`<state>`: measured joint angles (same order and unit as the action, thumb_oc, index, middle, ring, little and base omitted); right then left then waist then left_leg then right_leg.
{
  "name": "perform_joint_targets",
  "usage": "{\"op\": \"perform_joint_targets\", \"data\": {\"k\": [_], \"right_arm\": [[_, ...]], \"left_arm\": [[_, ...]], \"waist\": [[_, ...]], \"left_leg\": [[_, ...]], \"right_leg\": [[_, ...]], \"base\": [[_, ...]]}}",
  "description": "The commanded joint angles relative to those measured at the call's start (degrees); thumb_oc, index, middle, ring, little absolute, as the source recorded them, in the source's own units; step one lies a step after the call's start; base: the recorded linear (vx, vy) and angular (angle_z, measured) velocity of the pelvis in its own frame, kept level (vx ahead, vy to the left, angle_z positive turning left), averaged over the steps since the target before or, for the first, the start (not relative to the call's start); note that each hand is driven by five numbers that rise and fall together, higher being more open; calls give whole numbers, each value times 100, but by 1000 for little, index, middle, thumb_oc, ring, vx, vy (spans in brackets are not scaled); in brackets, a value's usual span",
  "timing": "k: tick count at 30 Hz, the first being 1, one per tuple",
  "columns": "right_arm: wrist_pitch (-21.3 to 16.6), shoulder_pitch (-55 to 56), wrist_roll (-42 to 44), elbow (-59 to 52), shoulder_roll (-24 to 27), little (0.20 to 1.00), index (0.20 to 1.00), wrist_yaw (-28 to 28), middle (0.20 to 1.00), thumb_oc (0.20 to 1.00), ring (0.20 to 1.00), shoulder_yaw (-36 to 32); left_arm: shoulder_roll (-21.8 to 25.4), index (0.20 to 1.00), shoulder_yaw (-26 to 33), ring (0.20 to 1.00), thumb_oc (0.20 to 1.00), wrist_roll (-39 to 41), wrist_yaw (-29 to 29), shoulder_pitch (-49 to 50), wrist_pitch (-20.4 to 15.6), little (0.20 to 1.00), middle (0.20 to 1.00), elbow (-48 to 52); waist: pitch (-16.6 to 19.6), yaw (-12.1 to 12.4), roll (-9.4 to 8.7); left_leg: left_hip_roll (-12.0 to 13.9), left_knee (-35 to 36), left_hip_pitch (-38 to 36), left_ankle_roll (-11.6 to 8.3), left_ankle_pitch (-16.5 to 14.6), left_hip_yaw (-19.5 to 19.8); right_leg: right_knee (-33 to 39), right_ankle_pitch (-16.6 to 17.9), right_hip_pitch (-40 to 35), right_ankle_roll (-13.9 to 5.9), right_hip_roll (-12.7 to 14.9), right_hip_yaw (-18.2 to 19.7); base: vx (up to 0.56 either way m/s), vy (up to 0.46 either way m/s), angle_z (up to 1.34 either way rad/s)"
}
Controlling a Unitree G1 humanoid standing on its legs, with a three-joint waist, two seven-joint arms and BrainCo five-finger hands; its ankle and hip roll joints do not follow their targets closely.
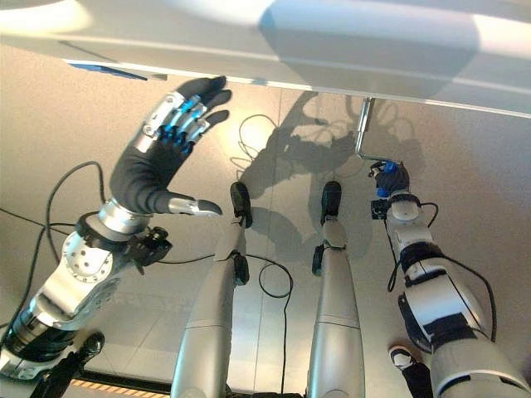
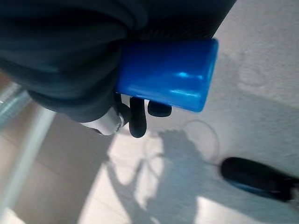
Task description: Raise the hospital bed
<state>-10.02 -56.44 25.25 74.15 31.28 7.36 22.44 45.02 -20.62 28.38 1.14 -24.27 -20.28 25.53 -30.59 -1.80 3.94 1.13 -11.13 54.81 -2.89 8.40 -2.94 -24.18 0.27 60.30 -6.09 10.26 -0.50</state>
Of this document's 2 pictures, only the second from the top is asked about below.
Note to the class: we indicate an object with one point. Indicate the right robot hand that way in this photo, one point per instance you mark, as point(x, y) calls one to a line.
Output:
point(58, 46)

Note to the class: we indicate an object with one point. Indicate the dark robot foot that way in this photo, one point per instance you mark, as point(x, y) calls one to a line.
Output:
point(252, 175)

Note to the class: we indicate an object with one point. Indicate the pale metal bed frame bar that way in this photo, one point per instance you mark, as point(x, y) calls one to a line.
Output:
point(25, 158)

